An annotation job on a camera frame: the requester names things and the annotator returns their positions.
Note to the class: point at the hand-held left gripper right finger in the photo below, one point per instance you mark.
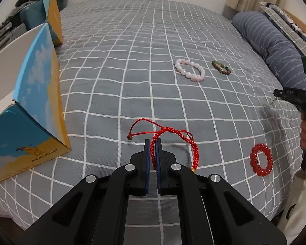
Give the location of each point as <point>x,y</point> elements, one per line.
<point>158,158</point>

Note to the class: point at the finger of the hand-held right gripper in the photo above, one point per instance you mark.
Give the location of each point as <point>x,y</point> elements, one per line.
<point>290,94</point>

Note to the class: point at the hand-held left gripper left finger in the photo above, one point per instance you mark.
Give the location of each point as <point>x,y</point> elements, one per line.
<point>147,158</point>

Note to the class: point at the blue striped pillow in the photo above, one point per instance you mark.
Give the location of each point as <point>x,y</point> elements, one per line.
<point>267,43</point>

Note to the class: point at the wooden headboard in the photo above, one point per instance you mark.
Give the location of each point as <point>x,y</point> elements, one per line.
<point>302,23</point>

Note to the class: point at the folded checked blanket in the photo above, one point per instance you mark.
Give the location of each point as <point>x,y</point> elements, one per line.
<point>288,23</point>

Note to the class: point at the grey checked bed sheet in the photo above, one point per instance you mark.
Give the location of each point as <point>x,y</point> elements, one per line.
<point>132,63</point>

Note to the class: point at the person's cream clothing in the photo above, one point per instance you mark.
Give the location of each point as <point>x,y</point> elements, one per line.
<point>301,209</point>

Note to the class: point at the blue and yellow cardboard box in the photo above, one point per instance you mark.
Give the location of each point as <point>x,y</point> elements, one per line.
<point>38,102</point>

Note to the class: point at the teal storage case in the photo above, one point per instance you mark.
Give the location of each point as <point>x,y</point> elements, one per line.
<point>32,15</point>

